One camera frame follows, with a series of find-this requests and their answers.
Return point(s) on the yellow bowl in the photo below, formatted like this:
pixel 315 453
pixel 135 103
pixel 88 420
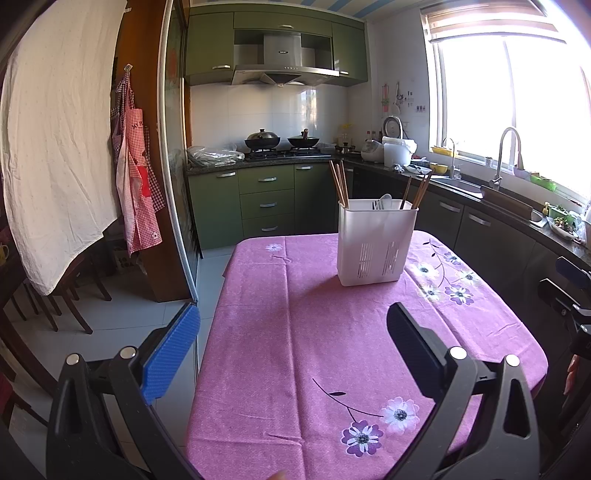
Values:
pixel 438 169

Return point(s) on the white dish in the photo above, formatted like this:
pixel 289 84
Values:
pixel 418 169

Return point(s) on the green vegetable container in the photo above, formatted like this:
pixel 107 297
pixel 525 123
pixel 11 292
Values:
pixel 561 211

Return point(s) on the green basket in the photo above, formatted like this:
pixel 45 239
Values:
pixel 543 181

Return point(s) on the white hanging sheet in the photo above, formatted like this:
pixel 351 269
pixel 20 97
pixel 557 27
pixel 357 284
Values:
pixel 60 138

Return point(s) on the steel range hood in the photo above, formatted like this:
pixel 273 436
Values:
pixel 282 50

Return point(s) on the set of wooden chopsticks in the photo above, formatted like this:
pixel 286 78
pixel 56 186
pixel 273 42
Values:
pixel 419 194

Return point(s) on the pink floral tablecloth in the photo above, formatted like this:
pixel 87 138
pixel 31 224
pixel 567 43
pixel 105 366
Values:
pixel 300 346

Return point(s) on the tall steel faucet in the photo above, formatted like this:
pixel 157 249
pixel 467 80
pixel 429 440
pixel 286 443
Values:
pixel 499 157

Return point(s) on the sliding glass door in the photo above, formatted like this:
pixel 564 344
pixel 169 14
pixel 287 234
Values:
pixel 178 161

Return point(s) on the crumpled cloth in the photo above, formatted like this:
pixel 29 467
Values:
pixel 399 168

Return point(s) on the dark wooden chair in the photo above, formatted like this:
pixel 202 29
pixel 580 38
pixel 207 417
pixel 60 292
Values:
pixel 74 295

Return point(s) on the hanging wall decoration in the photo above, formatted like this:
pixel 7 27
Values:
pixel 385 99

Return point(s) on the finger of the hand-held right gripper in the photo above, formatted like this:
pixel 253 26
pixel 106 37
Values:
pixel 563 295
pixel 575 270

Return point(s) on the small metal pot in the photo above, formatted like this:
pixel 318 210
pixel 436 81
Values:
pixel 345 149

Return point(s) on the small steel faucet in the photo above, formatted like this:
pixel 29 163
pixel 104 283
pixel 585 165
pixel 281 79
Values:
pixel 455 161

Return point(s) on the white plastic bucket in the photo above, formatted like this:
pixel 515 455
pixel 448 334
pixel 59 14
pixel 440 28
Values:
pixel 398 152

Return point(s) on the window blind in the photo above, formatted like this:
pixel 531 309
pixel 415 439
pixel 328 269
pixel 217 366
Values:
pixel 485 23

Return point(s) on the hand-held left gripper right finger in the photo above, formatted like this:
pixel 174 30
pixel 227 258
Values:
pixel 411 341

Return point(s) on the clear plastic bag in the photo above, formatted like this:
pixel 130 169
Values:
pixel 212 156

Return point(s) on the black gas stove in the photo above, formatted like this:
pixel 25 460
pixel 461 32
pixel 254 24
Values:
pixel 281 154

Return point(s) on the black wok with lid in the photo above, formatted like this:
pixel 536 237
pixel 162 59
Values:
pixel 262 140

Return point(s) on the green upper kitchen cabinets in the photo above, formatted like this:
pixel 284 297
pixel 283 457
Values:
pixel 207 46

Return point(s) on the white plastic utensil holder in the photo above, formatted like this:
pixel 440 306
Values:
pixel 369 240

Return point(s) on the plate of food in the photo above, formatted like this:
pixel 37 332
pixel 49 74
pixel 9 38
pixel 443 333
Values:
pixel 562 228

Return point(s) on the black wok pan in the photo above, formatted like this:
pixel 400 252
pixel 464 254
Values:
pixel 303 141

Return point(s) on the red checkered apron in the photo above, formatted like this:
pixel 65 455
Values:
pixel 136 194

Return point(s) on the person's left hand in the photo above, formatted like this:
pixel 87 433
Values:
pixel 278 476

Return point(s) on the person's right hand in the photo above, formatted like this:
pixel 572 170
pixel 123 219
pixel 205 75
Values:
pixel 570 376

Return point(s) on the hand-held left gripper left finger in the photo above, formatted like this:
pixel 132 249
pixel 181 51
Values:
pixel 171 350

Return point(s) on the wooden board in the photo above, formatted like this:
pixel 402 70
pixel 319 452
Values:
pixel 505 202

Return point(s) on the green base kitchen cabinets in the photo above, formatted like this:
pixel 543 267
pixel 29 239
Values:
pixel 265 203

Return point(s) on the window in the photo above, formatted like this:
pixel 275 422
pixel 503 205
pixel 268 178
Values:
pixel 508 101

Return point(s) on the dark stone countertop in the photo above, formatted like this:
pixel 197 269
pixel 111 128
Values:
pixel 212 167

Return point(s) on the row of wall hooks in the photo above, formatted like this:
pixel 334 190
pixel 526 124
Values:
pixel 411 99

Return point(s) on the yellow tray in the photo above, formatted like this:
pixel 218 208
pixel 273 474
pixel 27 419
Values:
pixel 442 150

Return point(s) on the steel sink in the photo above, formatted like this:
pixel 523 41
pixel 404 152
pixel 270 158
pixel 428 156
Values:
pixel 457 185

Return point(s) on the white rice cooker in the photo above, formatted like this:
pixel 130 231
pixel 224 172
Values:
pixel 371 151

